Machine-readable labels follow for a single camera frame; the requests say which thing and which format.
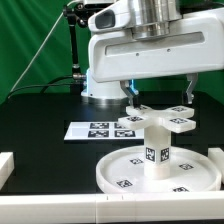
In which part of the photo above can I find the white cross-shaped table base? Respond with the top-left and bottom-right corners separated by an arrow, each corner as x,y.
118,105 -> 196,133

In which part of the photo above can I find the white right fence block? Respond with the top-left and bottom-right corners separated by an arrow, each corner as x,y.
208,148 -> 224,184

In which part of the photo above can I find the white left fence block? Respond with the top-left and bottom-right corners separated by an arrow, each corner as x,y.
0,152 -> 14,190

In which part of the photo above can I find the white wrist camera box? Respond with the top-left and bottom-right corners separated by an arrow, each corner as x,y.
88,0 -> 132,33

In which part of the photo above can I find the green backdrop curtain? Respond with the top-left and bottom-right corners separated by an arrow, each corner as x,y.
0,0 -> 224,104

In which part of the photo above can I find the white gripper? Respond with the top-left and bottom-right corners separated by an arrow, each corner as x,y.
89,8 -> 224,108

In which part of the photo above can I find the white cable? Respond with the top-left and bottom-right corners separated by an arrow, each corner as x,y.
10,0 -> 78,92

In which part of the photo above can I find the white fence block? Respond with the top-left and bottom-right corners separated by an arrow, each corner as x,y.
0,152 -> 14,190
208,148 -> 224,184

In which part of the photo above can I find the white round table top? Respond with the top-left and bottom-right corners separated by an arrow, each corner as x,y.
96,146 -> 222,193

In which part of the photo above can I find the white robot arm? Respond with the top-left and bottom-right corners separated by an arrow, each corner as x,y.
88,0 -> 224,106

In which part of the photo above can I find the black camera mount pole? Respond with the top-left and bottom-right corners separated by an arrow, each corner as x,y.
62,3 -> 95,80

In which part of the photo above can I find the black cable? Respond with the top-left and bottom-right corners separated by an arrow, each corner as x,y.
7,75 -> 84,99

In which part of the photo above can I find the white front fence bar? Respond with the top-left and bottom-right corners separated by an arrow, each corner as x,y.
0,191 -> 224,224

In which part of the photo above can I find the white marker plate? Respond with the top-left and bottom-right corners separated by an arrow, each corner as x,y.
64,122 -> 144,141

